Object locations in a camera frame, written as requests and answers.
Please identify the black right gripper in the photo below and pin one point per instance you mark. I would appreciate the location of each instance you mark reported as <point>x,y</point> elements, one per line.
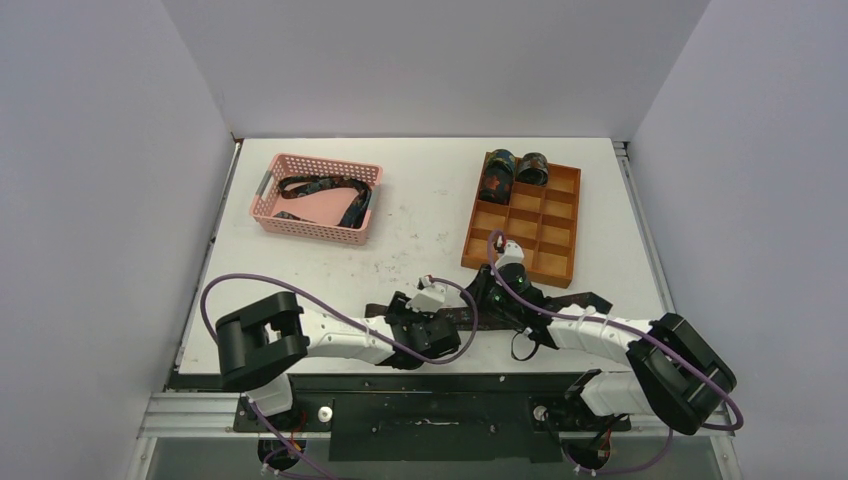
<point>486,291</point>

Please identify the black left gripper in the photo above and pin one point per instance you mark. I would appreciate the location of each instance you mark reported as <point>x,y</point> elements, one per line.
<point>400,309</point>

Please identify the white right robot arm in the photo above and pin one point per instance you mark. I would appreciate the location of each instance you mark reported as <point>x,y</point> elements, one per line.
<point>672,372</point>

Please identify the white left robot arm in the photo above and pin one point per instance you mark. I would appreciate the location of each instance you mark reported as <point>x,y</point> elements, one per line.
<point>259,343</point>

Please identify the wooden compartment tray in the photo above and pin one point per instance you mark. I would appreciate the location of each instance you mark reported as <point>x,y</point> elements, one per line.
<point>541,219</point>

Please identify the rolled dark floral tie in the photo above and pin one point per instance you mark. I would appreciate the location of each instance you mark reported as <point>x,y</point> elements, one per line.
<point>497,177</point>

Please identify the rolled dark grey tie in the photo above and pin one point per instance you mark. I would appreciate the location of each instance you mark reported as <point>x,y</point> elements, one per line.
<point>532,169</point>

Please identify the pink perforated plastic basket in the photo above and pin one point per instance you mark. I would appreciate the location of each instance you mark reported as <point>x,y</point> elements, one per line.
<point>317,198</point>

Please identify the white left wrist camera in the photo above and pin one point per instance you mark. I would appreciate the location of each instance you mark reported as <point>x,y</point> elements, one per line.
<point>429,298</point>

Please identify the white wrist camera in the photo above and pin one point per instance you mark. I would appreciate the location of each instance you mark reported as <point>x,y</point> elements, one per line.
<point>429,298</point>
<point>509,252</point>

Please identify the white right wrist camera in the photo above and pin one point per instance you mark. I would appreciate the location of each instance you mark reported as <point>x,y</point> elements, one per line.
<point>509,252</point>

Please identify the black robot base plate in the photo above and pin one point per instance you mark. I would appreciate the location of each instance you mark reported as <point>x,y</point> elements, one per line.
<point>431,417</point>

